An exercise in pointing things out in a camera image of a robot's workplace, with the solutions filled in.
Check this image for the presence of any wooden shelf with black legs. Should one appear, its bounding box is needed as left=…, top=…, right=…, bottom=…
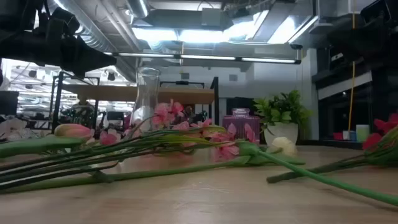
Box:
left=51, top=71, right=220, bottom=133

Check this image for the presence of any pale green cup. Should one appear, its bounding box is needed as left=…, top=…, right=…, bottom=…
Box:
left=356, top=124, right=371, bottom=142

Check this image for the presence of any white blossom flower spray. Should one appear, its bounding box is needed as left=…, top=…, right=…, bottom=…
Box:
left=0, top=117, right=40, bottom=142

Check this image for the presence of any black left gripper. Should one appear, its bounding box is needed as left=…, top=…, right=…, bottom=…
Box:
left=0, top=29, right=118, bottom=78

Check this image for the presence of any red blossom flower spray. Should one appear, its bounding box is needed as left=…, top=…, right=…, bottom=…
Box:
left=266, top=112, right=398, bottom=184

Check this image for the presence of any pink tulip stem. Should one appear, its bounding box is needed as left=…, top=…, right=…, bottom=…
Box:
left=0, top=123, right=95, bottom=159

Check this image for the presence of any long LED light bar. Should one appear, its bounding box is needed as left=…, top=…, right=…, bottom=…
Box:
left=104, top=51, right=302, bottom=65

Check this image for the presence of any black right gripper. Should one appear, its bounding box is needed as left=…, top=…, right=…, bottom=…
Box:
left=328, top=18, right=398, bottom=63

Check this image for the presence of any yellow hanging power cable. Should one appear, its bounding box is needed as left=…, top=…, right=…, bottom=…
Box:
left=347, top=12, right=356, bottom=131

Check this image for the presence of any red tulip stem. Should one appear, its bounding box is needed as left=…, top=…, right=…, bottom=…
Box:
left=236, top=140, right=398, bottom=208

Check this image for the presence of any purple ribbed glass vase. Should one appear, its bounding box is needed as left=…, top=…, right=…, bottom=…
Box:
left=222, top=108, right=261, bottom=146

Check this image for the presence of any pink blossom flower spray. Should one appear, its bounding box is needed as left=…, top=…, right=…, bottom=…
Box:
left=0, top=98, right=261, bottom=191

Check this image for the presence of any person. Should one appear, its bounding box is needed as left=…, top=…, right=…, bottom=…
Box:
left=70, top=98, right=96, bottom=127

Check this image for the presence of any black monitor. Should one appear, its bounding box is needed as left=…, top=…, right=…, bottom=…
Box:
left=106, top=111, right=125, bottom=122
left=0, top=90, right=20, bottom=116

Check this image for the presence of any green plant in white pot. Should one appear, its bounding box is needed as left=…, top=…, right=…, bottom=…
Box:
left=252, top=89, right=313, bottom=147

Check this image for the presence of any white ceiling box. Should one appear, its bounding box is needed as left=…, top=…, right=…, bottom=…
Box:
left=317, top=0, right=363, bottom=18

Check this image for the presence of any tall clear glass vase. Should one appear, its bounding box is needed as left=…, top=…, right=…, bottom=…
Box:
left=129, top=67, right=162, bottom=133

